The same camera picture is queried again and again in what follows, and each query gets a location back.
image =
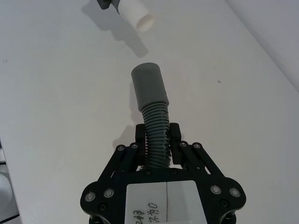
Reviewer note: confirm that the white plastic tube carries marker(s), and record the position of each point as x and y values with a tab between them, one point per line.
136	16

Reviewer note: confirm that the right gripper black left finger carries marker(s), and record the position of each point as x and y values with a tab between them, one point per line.
140	140

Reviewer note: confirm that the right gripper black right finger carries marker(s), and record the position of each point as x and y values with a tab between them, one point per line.
175	140

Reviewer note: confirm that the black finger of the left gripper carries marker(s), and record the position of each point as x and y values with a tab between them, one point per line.
104	3

